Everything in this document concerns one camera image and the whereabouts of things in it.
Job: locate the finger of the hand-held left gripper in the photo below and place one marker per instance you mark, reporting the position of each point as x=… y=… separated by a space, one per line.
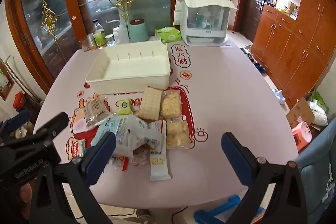
x=19 y=118
x=53 y=121

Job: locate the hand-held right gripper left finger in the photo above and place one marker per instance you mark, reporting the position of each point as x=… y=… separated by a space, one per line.
x=101 y=155

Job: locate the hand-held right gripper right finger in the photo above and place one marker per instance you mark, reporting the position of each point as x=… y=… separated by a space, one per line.
x=233 y=155

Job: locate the red cookie packet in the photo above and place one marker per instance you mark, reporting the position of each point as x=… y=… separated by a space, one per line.
x=76 y=150

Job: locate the small red packet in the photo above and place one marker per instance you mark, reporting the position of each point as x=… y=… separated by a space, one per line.
x=126 y=164

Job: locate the clear candy wrappers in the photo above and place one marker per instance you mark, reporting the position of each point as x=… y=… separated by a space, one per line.
x=139 y=157

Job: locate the clear packet with dark print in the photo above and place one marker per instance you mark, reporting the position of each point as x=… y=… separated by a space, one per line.
x=95 y=112

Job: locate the white snack packet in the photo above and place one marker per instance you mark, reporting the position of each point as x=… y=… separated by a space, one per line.
x=143 y=134

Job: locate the white bar packet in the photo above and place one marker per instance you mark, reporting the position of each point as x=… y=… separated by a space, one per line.
x=159 y=166

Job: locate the beige wafer packet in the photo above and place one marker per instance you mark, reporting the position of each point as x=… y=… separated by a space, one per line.
x=149 y=104

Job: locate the clear pack of yellow snacks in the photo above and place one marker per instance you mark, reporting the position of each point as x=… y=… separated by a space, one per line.
x=170 y=106
x=177 y=134

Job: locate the white plastic storage bin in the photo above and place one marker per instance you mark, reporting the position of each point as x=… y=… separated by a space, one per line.
x=131 y=66

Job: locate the person's left hand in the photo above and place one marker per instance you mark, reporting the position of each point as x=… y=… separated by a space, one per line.
x=25 y=193

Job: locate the red bag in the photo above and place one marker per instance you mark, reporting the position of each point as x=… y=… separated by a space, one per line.
x=19 y=100

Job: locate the small green snack packet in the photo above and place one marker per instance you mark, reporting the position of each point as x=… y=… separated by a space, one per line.
x=124 y=106

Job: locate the blue plastic toy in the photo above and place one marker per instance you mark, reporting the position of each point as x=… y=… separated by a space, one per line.
x=210 y=214

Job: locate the pink plastic stool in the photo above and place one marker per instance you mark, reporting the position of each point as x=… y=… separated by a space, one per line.
x=302 y=134

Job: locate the light blue toy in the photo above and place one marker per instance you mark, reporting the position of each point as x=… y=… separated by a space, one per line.
x=278 y=96

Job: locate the cardboard box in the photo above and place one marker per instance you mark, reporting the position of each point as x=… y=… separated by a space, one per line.
x=299 y=111

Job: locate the clear drinking glass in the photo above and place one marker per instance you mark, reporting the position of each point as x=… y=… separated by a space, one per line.
x=84 y=45

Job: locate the blue chair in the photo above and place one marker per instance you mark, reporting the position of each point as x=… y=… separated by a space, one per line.
x=317 y=161

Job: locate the metal can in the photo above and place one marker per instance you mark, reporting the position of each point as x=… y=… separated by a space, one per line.
x=91 y=41

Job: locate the white plastic bag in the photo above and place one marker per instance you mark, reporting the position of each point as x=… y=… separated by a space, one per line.
x=319 y=113

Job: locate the glass bottle with green label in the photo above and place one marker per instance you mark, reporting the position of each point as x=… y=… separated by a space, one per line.
x=99 y=37

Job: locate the row of shoes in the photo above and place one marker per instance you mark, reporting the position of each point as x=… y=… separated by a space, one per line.
x=254 y=61

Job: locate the small glass jar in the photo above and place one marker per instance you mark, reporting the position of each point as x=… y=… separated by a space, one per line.
x=110 y=40

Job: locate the green plastic bag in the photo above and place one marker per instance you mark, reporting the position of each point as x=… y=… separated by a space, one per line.
x=320 y=98

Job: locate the small white pill bottle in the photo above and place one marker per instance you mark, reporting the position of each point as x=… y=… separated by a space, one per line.
x=116 y=36

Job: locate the white squeeze bottle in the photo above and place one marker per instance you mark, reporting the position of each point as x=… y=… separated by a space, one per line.
x=124 y=35

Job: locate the green canister with brown lid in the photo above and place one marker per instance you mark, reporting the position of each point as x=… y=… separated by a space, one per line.
x=139 y=32

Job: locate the wooden cabinet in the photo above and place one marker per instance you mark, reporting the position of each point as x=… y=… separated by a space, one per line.
x=294 y=43

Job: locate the green tissue pack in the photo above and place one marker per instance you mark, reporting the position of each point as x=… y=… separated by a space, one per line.
x=168 y=35

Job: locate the dark entry door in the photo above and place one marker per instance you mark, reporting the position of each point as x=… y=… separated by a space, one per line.
x=256 y=3

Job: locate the wooden picture frame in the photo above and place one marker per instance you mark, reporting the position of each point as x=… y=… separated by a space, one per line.
x=5 y=82

